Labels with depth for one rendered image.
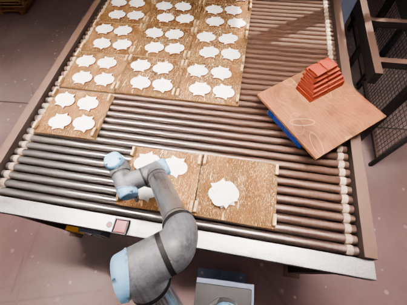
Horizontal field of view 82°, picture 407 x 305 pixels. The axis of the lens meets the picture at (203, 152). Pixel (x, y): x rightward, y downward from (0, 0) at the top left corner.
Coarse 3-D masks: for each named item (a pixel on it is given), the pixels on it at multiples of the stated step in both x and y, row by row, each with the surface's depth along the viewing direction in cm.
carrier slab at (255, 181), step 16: (208, 160) 133; (224, 160) 132; (240, 160) 132; (208, 176) 128; (224, 176) 128; (240, 176) 128; (256, 176) 127; (272, 176) 127; (240, 192) 123; (256, 192) 123; (272, 192) 123; (208, 208) 120; (224, 208) 120; (240, 208) 120; (256, 208) 119; (272, 208) 119; (256, 224) 116
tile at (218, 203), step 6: (222, 186) 123; (228, 186) 123; (234, 186) 122; (216, 192) 121; (222, 192) 121; (228, 192) 121; (234, 192) 121; (216, 198) 120; (222, 198) 120; (228, 198) 120; (234, 198) 120; (216, 204) 119; (222, 204) 118; (228, 204) 118
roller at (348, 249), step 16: (0, 192) 132; (16, 192) 131; (32, 192) 131; (96, 208) 125; (112, 208) 124; (128, 208) 125; (208, 224) 118; (272, 240) 115; (288, 240) 113; (304, 240) 113
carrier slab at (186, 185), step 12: (168, 156) 135; (180, 156) 135; (192, 156) 134; (192, 168) 131; (180, 180) 128; (192, 180) 128; (180, 192) 125; (192, 192) 125; (120, 204) 123; (132, 204) 123; (144, 204) 123; (156, 204) 123
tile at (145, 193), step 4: (140, 188) 126; (144, 188) 126; (148, 188) 126; (140, 192) 125; (144, 192) 125; (148, 192) 125; (152, 192) 125; (140, 196) 124; (144, 196) 124; (148, 196) 124; (152, 196) 124; (148, 200) 123
